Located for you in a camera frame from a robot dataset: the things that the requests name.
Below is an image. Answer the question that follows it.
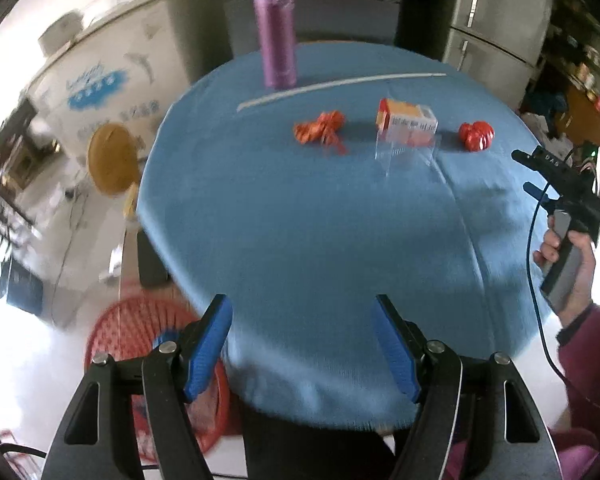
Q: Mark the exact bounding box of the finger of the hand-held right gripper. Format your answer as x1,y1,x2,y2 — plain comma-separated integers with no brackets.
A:
523,182,561,213
511,149,548,173

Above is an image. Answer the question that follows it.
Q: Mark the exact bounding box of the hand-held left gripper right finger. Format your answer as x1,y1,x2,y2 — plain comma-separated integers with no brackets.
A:
372,294,561,480

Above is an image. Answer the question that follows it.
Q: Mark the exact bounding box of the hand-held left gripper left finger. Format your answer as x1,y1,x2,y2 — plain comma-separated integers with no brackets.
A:
40,294,233,480

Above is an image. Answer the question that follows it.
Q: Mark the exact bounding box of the red tomato-like object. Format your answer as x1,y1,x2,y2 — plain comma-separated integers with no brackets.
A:
457,120,496,152

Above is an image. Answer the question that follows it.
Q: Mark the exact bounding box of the red plastic basket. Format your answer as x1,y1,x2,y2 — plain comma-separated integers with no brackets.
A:
84,296,231,456

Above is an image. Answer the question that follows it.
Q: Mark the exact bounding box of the clear plastic packaging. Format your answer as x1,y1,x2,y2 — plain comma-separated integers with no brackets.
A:
374,132,437,177

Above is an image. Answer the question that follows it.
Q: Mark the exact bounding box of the small printed cardboard box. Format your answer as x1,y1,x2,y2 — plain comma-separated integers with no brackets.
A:
375,98,439,148

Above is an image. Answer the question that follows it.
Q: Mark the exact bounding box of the orange red wrapper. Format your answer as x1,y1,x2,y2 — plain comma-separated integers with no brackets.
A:
293,111,349,157

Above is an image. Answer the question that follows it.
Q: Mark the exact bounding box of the person's right forearm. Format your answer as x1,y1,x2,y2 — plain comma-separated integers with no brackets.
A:
555,302,600,431

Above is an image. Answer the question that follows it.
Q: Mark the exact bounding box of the person's right hand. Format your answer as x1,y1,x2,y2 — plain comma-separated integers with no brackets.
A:
533,215,597,332

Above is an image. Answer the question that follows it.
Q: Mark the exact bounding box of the wooden shelf cabinet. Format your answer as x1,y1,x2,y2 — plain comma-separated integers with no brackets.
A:
520,0,600,161

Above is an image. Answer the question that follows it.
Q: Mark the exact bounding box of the black flat object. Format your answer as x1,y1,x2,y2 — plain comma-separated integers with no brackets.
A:
137,230,169,287

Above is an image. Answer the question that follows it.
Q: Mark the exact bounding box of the silver two-door refrigerator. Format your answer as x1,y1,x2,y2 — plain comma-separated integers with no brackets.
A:
442,0,556,91

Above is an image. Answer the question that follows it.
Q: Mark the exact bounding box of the blue tablecloth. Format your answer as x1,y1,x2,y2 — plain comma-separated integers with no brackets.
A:
136,40,548,431

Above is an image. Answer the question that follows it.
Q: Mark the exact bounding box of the person's pink garment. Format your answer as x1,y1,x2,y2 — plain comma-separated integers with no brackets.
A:
447,425,600,480

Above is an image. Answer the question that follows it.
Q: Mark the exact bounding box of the long white stick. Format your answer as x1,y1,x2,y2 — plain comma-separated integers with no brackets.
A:
236,72,448,113

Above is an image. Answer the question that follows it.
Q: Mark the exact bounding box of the yellow desk fan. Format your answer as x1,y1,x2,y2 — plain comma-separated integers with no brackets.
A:
87,122,143,223

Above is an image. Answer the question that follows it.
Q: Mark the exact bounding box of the grey three-door refrigerator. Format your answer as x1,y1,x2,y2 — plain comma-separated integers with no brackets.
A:
220,0,406,56

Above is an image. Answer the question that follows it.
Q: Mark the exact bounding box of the purple thermos bottle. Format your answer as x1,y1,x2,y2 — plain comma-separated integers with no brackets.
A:
251,0,297,92

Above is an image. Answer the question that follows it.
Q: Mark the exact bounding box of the white chest freezer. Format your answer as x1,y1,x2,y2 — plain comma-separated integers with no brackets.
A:
30,0,226,171

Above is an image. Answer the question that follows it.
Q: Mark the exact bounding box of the white rice cooker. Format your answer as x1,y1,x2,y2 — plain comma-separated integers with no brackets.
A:
37,10,86,56

